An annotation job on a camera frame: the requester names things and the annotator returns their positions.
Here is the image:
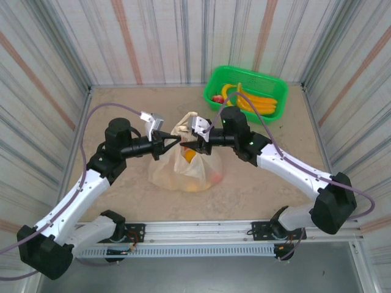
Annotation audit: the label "cream printed plastic bag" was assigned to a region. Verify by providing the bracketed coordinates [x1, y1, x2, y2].
[148, 111, 223, 194]

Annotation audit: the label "yellow fake mango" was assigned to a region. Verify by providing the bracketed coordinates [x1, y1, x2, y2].
[182, 181, 212, 194]

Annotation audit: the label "single yellow fake banana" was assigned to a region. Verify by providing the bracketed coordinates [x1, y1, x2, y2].
[221, 84, 238, 108]

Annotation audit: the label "yellow fake banana bunch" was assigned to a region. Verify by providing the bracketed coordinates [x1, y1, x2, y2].
[236, 82, 279, 115]

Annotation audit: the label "green plastic basket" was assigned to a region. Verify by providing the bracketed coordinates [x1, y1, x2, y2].
[203, 65, 290, 126]

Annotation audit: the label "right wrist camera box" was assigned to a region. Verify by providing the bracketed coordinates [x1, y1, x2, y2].
[187, 115, 213, 142]

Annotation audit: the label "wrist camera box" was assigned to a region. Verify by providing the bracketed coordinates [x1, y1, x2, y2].
[139, 111, 165, 142]
[187, 115, 213, 142]

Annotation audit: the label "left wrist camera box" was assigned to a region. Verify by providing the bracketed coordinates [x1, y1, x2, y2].
[139, 111, 165, 142]

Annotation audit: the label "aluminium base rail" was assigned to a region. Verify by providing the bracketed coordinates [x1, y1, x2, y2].
[75, 220, 364, 245]

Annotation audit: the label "thin base wires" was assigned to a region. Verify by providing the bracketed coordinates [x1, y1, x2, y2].
[125, 230, 144, 255]
[273, 227, 307, 262]

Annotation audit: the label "slotted grey cable duct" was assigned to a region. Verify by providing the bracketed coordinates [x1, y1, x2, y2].
[75, 244, 276, 259]

